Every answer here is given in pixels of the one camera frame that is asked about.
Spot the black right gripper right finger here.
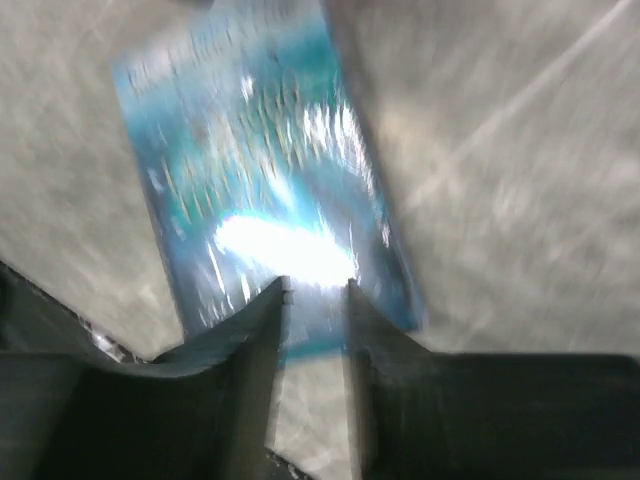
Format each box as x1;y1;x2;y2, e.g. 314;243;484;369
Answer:
346;281;639;479

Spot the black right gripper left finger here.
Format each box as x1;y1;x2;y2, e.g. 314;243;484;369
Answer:
1;278;287;479

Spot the teal hardcover book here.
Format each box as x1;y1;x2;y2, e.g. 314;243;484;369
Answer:
113;1;427;358

